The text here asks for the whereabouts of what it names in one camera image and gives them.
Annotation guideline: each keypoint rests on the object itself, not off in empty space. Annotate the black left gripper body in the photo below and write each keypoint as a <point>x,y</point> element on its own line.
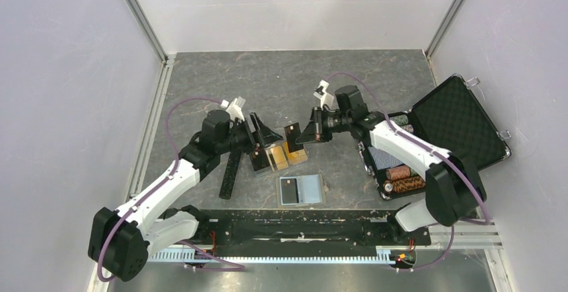
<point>237,138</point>

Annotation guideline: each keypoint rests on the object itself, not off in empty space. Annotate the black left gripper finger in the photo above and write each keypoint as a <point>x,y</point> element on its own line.
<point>263,136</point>
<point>251,144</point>

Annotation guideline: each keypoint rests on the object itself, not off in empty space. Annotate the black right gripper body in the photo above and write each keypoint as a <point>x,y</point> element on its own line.
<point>327,123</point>

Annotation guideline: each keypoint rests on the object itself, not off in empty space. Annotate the clear acrylic card tray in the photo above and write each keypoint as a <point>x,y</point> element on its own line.
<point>276,157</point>

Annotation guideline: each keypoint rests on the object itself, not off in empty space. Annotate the gold card stack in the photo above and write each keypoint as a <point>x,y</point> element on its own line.
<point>277,158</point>
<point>295,157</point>

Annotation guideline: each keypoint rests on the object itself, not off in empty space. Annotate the beige leather card holder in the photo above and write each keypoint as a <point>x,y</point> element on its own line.
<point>310,189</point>

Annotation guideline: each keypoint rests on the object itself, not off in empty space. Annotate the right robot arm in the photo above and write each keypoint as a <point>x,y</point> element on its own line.
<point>453,187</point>

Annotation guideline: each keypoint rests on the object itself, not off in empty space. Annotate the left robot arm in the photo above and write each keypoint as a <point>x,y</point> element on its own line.
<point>122,240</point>

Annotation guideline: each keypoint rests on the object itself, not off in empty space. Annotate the black card stack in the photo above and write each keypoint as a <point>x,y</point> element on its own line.
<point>260,162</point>

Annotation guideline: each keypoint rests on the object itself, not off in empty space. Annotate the blue playing card deck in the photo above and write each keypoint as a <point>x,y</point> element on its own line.
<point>383,160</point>

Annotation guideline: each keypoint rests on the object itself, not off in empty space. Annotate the black glitter stick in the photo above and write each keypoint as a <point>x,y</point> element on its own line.
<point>229,178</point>

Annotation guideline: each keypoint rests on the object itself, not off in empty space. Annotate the purple green chip stack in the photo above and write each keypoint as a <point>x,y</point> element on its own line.
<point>400,120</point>

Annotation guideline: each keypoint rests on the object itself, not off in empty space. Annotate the purple yellow chip stack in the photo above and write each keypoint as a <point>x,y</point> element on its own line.
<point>408,128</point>

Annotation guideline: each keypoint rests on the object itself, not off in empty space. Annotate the brown orange chip stack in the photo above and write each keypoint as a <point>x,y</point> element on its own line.
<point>399,186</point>

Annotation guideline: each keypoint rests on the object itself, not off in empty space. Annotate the black poker chip case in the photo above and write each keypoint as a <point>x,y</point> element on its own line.
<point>450,117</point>

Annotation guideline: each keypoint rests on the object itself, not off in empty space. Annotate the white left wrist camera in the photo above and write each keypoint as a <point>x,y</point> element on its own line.
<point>234,108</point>

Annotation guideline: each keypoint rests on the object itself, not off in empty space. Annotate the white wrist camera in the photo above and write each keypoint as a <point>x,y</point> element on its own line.
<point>326,99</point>
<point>234,108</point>

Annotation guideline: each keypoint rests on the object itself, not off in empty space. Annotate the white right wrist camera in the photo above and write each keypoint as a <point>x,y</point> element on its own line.
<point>326,99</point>

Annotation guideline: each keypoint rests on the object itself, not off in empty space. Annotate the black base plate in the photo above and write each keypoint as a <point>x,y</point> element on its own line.
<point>299,233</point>

